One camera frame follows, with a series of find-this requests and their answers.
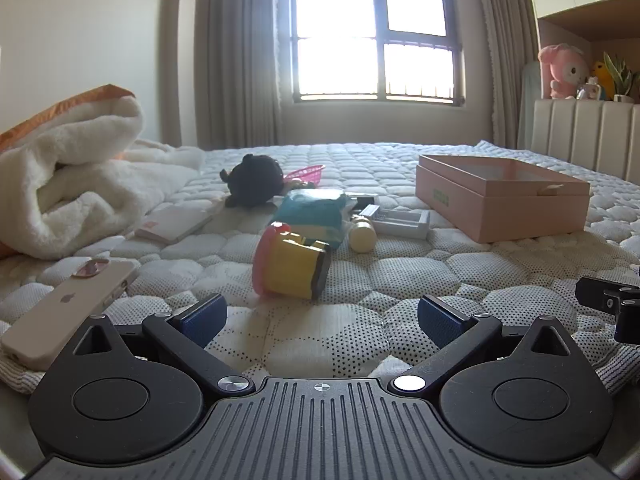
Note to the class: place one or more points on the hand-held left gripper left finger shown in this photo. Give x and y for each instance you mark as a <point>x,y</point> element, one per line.
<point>200,317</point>

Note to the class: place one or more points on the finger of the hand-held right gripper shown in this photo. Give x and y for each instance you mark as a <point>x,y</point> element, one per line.
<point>600,292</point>
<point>630,325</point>

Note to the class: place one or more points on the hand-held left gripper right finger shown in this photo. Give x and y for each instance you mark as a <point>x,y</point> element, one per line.
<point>442,320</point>

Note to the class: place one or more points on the yellow pink cartoon toy cup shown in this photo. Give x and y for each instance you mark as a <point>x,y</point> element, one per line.
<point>290,265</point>

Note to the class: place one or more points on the white battery charger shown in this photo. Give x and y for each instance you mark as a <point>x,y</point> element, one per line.
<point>400,222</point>

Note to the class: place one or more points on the pink cardboard box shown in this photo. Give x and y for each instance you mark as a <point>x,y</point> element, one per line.
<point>490,210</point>

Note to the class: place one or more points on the black plush toy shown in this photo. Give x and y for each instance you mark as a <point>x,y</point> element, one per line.
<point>255,180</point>

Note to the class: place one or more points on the blue tissue packet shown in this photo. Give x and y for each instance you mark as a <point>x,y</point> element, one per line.
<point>312,210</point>

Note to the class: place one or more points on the pink plastic mesh basket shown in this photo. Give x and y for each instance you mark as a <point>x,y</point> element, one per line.
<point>307,174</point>

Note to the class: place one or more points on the quilted bed mattress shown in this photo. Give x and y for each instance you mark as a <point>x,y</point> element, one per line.
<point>400,285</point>

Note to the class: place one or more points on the white notebook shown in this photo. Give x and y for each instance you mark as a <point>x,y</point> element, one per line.
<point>170,225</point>

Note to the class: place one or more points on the cream small bottle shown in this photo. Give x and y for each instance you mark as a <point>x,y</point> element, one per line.
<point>362,237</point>

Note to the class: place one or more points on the beige smartphone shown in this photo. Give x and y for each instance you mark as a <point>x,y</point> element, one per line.
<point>65,310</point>

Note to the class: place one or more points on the beige padded headboard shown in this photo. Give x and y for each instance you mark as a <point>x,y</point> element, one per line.
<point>585,135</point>

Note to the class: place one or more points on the white fleece blanket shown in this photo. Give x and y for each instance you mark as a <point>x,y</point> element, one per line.
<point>75,175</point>

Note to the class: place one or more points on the grey green upright panel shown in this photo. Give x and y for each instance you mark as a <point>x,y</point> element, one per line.
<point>529,105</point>

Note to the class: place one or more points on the green potted plant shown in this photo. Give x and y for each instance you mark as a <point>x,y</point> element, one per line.
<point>620,75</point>

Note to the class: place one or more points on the yellow plush toy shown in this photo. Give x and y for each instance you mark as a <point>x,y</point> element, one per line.
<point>599,72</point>

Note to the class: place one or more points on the pink plush rabbit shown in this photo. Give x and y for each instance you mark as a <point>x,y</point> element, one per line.
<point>562,72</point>

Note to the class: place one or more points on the grey curtain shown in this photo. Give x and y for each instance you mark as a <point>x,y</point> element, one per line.
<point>235,60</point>
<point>505,60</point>

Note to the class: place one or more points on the brown framed window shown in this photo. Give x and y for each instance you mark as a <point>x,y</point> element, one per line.
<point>380,35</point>

